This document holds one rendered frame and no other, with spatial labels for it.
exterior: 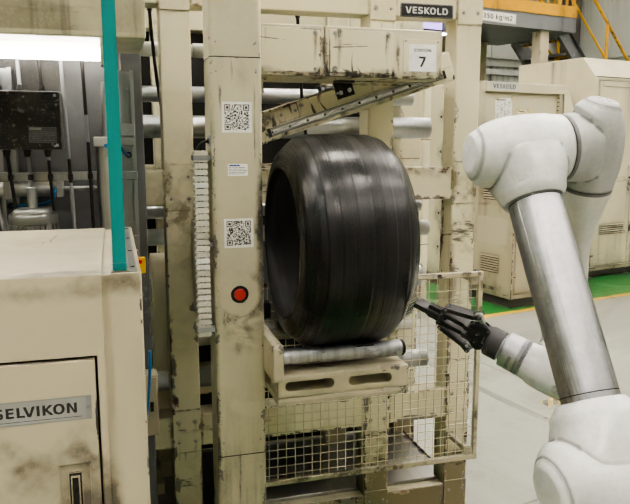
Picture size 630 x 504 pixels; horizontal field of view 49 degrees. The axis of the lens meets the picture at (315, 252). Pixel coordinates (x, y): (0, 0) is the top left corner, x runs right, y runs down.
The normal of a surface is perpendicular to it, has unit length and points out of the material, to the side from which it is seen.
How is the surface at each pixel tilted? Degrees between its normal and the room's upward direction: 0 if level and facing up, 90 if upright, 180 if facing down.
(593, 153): 104
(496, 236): 90
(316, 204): 70
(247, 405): 90
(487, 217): 90
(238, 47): 90
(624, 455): 58
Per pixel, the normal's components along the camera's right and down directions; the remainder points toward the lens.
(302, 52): 0.28, 0.15
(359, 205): 0.26, -0.26
